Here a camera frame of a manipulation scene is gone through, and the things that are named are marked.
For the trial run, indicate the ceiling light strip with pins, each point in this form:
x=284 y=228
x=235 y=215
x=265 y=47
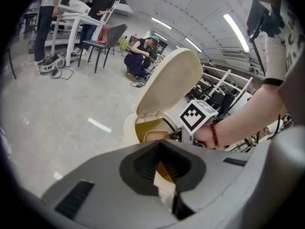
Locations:
x=193 y=44
x=161 y=23
x=236 y=32

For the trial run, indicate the person's right forearm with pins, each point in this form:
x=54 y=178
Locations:
x=247 y=111

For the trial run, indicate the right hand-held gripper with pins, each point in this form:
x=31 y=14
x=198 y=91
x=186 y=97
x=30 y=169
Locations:
x=193 y=116

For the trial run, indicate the black panel on stand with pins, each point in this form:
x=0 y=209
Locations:
x=257 y=18

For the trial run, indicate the tan curved cardboard piece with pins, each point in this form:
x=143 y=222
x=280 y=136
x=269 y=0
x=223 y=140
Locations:
x=155 y=135

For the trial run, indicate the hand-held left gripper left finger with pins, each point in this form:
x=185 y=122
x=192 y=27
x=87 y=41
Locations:
x=100 y=190

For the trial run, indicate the white table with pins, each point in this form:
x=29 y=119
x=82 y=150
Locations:
x=78 y=18

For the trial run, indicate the small mesh waste basket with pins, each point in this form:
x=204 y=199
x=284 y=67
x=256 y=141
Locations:
x=32 y=47

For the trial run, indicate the cream plastic trash bin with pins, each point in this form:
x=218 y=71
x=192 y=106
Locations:
x=169 y=80

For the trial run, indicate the black office chair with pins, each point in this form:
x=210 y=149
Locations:
x=225 y=104

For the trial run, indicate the grey chair with blue seat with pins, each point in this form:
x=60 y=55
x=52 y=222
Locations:
x=114 y=34

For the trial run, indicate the pink item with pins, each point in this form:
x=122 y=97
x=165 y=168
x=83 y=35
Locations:
x=101 y=42

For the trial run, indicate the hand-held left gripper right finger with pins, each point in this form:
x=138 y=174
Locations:
x=214 y=175

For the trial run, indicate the white shelving rack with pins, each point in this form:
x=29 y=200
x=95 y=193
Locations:
x=226 y=77

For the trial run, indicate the person's white printed shirt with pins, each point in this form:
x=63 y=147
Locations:
x=293 y=56

